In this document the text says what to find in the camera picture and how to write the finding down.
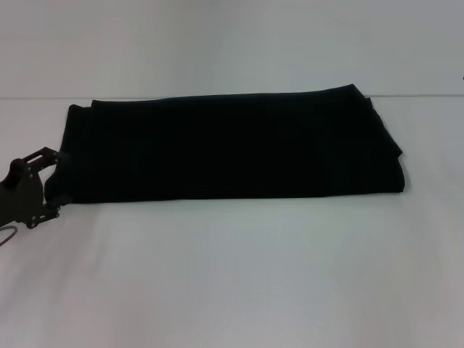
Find black shirt with FREE print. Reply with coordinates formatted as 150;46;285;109
57;83;405;204

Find left arm cable with plug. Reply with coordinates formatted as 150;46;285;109
0;225;19;248

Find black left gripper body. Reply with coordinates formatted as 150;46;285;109
0;158;44;228

